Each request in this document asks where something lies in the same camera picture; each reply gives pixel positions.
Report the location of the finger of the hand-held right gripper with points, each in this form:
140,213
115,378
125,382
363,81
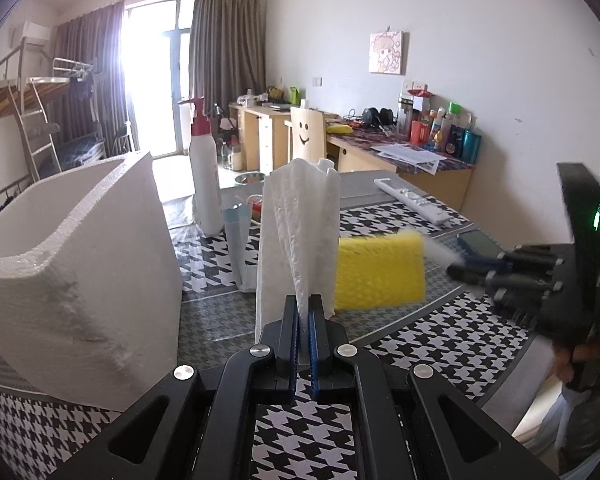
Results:
485,259
475,275

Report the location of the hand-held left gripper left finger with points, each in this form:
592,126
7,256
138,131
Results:
292,332

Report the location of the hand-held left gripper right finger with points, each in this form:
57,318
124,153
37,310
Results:
312,332

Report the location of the yellow sponge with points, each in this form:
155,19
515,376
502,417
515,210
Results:
380,272

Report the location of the white paper tissue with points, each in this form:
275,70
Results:
300,230

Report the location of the white foam box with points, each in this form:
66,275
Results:
80,280

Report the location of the person's right forearm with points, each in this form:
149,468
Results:
595,435

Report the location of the person's right hand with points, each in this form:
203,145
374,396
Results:
567,360

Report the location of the dark smartphone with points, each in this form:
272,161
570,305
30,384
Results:
481,244

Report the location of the wooden desk patterned cover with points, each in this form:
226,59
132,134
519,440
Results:
430,185

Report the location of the white remote control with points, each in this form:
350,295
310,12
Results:
412,200

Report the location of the houndstooth tablecloth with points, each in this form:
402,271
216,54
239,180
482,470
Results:
300,435

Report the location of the printed paper sheets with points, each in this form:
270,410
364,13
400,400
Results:
410,156

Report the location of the red snack packet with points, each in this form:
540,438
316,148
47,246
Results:
256,206

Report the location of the row of toiletry bottles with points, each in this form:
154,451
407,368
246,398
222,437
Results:
445,130

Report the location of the white pump bottle red top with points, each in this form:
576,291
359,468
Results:
204,180

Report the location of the black headphones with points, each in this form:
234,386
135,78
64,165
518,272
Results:
378,116

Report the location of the white jug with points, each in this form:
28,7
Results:
236,160

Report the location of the yellow cloth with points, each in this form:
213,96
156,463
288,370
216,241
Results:
341,129

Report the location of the wooden chair smiley face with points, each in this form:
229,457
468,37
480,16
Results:
306,135

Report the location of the green paper bag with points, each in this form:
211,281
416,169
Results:
293,95

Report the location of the black folding chair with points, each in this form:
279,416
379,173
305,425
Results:
122,137

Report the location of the brown curtain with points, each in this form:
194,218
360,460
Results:
227,45
87,50

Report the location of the glass balcony door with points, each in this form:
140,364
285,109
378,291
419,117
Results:
155,70

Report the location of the dark hanging clothes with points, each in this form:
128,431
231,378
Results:
82,87

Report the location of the metal bunk ladder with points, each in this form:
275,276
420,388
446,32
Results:
37,130

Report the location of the metal bunk bed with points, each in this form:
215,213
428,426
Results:
10,90

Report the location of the white air conditioner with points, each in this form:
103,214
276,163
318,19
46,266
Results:
36,31

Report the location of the cartoon wall picture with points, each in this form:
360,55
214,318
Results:
386,52

